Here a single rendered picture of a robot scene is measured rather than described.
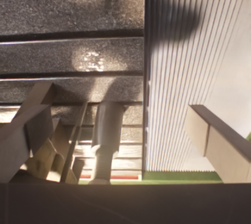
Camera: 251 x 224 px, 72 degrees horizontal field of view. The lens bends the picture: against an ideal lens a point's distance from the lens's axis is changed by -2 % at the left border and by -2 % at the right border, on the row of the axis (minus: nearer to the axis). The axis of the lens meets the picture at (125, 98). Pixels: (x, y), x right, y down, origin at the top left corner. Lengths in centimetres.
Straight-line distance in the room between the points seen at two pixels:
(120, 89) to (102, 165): 19
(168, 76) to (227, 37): 17
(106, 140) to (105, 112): 9
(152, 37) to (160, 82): 14
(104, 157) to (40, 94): 21
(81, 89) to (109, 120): 12
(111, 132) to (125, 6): 27
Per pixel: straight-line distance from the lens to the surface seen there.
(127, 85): 46
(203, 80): 56
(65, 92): 51
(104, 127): 44
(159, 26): 45
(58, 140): 60
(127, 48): 40
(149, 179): 94
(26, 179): 38
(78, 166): 78
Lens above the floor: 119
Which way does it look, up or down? 48 degrees down
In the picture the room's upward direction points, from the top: 177 degrees counter-clockwise
